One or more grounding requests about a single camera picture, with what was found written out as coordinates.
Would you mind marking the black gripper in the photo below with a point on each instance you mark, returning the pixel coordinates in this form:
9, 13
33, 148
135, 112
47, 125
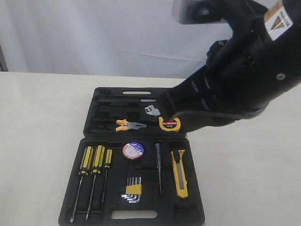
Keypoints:
260, 62

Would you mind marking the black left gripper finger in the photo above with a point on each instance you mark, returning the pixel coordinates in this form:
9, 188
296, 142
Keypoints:
191, 99

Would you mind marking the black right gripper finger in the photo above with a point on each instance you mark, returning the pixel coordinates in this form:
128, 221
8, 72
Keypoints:
194, 121

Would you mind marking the yellow tape measure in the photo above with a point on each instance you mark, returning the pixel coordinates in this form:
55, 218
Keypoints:
170, 125

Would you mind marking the yellow utility knife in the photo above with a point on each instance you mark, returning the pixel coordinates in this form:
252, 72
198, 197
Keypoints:
179, 174

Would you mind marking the pliers black orange handles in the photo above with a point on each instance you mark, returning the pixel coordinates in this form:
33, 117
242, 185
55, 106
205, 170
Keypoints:
115, 125

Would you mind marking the black electrical tape roll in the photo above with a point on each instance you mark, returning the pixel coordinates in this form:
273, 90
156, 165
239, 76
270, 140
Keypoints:
133, 150

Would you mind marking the black plastic tool case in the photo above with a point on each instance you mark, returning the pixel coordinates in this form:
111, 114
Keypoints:
154, 209

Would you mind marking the blue test pen screwdriver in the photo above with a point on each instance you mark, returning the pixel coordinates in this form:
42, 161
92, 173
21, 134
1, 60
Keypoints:
158, 162

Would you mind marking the white backdrop cloth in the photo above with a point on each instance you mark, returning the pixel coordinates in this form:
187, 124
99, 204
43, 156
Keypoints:
103, 37

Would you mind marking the small yellow black screwdriver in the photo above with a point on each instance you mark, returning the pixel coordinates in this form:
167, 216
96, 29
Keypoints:
107, 166

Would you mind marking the hex key set yellow holder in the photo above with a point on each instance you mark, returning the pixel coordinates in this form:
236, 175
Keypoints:
133, 191

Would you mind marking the middle yellow black screwdriver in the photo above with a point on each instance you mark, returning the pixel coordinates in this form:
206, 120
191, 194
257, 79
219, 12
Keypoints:
96, 170

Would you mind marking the large yellow black screwdriver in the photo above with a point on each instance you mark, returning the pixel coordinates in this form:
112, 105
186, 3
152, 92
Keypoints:
83, 171

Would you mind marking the adjustable wrench black handle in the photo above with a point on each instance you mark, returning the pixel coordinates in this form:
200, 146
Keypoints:
122, 111

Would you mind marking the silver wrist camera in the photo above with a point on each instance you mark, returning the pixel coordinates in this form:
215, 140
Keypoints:
196, 12

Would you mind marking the claw hammer black handle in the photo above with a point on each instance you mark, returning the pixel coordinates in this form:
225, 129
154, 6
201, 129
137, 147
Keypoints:
126, 99

